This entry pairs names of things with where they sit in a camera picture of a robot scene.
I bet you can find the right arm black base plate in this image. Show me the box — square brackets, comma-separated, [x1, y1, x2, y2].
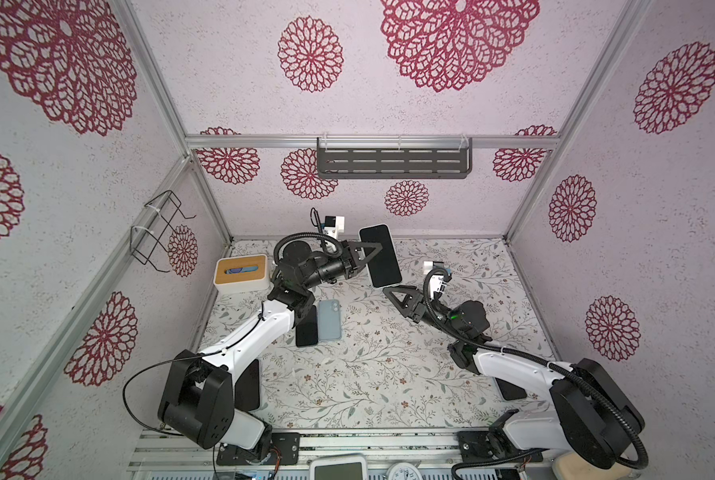
[457, 429, 545, 465]

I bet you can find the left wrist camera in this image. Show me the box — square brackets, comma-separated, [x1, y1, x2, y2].
[319, 215, 345, 239]

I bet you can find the black wire wall basket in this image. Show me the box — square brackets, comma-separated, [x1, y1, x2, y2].
[128, 190, 196, 274]

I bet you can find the beige sponge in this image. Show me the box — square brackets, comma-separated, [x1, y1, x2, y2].
[551, 452, 633, 480]

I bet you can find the white box with wooden top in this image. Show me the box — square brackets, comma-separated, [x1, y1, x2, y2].
[213, 254, 270, 295]

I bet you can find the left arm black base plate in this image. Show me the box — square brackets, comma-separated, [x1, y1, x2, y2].
[216, 431, 301, 467]

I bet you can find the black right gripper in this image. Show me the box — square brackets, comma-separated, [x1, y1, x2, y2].
[388, 285, 465, 345]

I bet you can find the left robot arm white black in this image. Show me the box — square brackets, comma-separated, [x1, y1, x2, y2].
[157, 232, 383, 456]

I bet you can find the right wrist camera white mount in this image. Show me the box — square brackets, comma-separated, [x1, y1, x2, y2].
[423, 260, 451, 300]

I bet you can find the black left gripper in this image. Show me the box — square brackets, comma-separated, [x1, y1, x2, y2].
[303, 241, 383, 292]

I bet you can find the black phone in blue case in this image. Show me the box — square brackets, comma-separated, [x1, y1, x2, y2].
[495, 378, 529, 401]

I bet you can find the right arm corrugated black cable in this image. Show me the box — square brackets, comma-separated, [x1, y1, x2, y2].
[422, 266, 649, 480]

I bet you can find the grey wall shelf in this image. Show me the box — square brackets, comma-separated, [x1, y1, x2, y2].
[315, 138, 473, 180]

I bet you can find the black phone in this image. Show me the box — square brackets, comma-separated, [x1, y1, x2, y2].
[495, 378, 529, 401]
[234, 359, 261, 412]
[359, 224, 403, 288]

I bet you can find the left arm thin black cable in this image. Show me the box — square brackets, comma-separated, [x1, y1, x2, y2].
[121, 206, 346, 438]

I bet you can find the white digital display device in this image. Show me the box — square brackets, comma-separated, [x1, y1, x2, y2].
[309, 454, 369, 480]

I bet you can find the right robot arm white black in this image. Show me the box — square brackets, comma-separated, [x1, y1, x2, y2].
[383, 285, 649, 471]

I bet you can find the round white dial timer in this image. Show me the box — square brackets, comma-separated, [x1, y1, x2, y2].
[385, 462, 423, 480]

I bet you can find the light blue phone case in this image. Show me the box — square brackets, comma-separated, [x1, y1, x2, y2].
[317, 299, 342, 342]

